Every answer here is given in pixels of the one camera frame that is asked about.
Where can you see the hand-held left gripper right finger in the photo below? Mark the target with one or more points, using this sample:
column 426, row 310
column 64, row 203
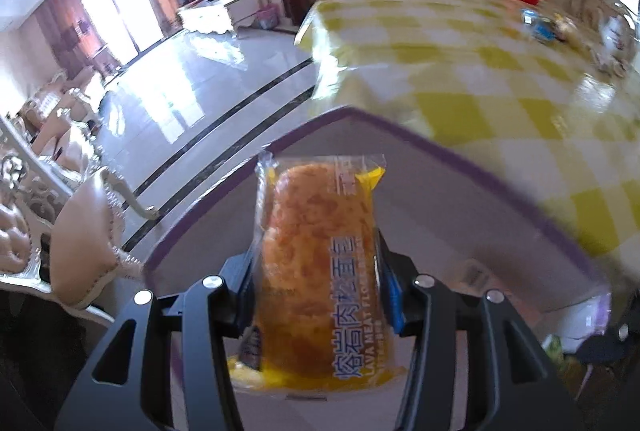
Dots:
column 395, row 306

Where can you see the large bright window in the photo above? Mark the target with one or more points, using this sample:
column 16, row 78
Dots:
column 110, row 11

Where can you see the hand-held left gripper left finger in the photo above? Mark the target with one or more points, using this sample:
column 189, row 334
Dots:
column 235, row 291

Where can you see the white ornate sofa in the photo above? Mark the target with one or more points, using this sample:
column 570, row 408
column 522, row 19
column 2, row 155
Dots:
column 30, row 191

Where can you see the pink basket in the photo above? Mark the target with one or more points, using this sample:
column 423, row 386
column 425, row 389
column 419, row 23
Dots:
column 265, row 16

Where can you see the blue striped snack packet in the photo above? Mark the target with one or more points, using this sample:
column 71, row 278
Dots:
column 540, row 27

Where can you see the white television cabinet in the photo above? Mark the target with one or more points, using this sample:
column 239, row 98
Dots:
column 215, row 11

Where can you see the white floral teapot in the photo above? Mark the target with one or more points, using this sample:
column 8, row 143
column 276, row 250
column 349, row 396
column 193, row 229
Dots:
column 615, row 36

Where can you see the orange bread packet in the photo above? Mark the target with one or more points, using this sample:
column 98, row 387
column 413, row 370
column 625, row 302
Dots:
column 310, row 261

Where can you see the white ornate tray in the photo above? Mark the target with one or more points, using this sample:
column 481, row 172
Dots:
column 590, row 1

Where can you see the white box purple rim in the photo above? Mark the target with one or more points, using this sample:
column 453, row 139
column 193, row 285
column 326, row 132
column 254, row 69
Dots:
column 450, row 221

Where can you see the cream padded ornate chair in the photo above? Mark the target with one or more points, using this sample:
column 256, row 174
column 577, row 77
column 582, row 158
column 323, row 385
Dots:
column 90, row 236

